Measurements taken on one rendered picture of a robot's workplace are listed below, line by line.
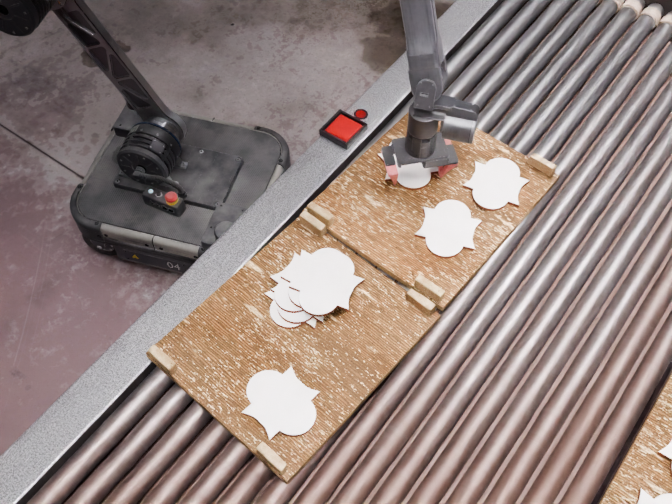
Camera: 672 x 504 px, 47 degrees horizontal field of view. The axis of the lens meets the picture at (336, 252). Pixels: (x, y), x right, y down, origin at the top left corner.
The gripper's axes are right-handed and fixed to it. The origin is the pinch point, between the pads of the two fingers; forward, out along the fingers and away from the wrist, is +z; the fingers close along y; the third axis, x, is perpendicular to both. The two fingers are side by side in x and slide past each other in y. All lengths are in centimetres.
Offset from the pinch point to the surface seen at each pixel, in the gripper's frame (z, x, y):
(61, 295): 94, -47, 102
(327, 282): -3.5, 23.2, 22.8
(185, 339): 0, 28, 50
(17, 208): 94, -86, 117
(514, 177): 0.6, 3.8, -19.5
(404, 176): 0.3, -0.8, 2.5
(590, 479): 3, 65, -13
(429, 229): 0.2, 13.0, 0.8
